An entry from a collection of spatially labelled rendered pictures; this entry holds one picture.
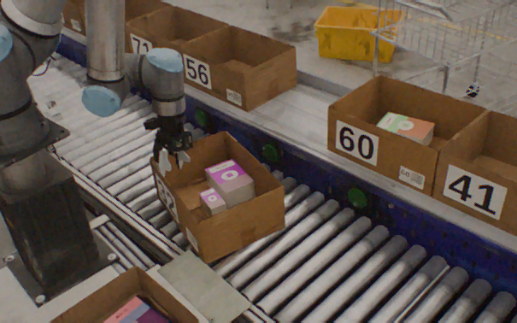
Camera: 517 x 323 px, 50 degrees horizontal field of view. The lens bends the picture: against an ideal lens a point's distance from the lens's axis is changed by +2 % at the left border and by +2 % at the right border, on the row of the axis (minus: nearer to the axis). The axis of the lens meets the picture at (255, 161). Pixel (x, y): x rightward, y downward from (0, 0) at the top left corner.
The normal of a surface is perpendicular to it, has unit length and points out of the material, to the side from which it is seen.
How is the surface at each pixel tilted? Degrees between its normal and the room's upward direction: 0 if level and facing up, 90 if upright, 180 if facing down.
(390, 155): 91
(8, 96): 91
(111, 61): 97
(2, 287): 0
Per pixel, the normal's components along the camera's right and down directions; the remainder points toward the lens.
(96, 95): -0.11, 0.65
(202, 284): -0.07, -0.81
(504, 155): -0.71, 0.44
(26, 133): 0.73, 0.04
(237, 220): 0.50, 0.48
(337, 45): -0.33, 0.62
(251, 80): 0.69, 0.39
